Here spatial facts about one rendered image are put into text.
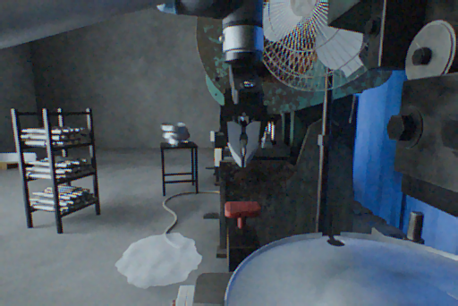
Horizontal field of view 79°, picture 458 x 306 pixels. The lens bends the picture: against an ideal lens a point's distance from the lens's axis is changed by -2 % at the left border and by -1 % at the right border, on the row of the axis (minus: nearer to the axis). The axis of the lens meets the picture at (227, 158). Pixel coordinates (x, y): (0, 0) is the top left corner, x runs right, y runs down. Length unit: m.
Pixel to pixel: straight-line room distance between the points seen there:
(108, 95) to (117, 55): 0.93
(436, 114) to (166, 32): 6.95
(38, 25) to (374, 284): 0.41
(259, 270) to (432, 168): 0.18
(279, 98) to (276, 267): 1.28
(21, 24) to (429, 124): 0.37
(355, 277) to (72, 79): 7.51
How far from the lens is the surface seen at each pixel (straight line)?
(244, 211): 0.54
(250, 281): 0.30
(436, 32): 0.30
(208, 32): 1.57
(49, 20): 0.36
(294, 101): 1.56
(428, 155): 0.26
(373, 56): 0.33
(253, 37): 0.54
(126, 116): 7.16
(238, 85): 0.46
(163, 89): 6.94
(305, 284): 0.31
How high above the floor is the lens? 0.95
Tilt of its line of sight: 10 degrees down
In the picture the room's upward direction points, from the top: straight up
